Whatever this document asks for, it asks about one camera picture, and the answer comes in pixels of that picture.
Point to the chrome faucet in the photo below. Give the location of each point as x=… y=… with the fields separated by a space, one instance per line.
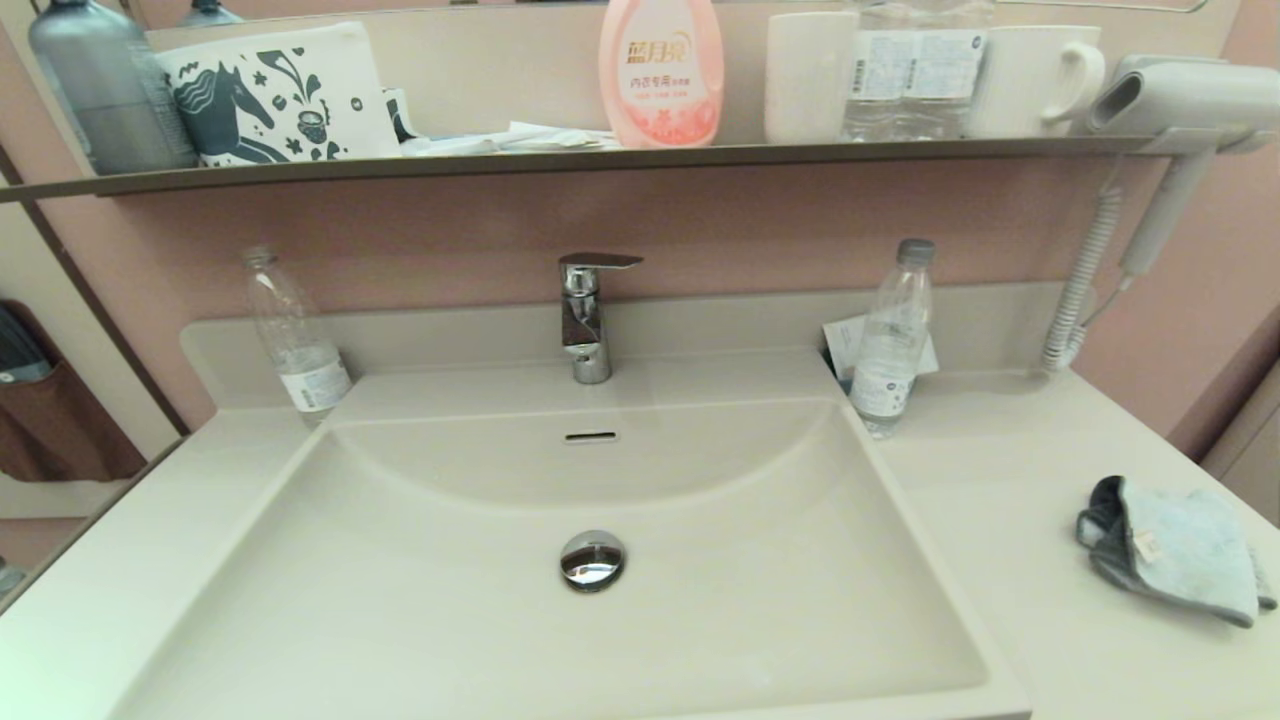
x=585 y=320

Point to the grey fluffy cleaning cloth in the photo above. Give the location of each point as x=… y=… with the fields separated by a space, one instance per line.
x=1180 y=550

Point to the beige sink basin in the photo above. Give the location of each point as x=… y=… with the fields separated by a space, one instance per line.
x=750 y=600

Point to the paper packet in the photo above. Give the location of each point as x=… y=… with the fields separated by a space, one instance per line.
x=842 y=342

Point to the chrome drain stopper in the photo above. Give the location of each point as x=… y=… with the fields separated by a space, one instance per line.
x=592 y=560

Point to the white paper sachets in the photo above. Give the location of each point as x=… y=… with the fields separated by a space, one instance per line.
x=540 y=138

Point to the clear bottle with grey cap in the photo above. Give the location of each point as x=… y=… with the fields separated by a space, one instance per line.
x=890 y=340

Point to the pink detergent bottle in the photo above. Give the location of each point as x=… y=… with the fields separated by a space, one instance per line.
x=660 y=80

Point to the clear bottle without cap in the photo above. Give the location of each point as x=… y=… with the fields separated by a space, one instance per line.
x=300 y=350

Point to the small printed white item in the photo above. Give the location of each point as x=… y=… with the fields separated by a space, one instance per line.
x=403 y=115

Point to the white horse print pouch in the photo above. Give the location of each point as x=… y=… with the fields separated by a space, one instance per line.
x=275 y=100

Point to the grey translucent bottle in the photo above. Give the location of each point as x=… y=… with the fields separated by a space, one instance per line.
x=105 y=95

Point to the grey hair dryer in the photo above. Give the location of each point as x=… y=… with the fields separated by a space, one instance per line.
x=1190 y=98

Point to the dark grey pocketed item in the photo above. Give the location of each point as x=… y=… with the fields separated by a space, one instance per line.
x=20 y=350

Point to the grey wall shelf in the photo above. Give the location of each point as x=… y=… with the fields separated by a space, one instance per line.
x=800 y=153

